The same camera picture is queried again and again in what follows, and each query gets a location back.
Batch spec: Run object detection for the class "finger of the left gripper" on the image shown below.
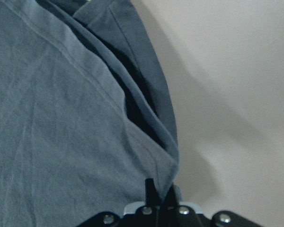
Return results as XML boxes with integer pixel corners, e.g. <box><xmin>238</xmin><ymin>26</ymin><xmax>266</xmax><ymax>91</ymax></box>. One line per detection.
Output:
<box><xmin>161</xmin><ymin>184</ymin><xmax>179</xmax><ymax>210</ymax></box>
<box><xmin>145</xmin><ymin>178</ymin><xmax>161</xmax><ymax>207</ymax></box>

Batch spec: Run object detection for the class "black printed t-shirt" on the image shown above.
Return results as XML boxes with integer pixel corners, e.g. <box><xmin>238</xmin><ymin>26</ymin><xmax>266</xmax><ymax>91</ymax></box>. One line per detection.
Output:
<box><xmin>0</xmin><ymin>0</ymin><xmax>179</xmax><ymax>227</ymax></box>

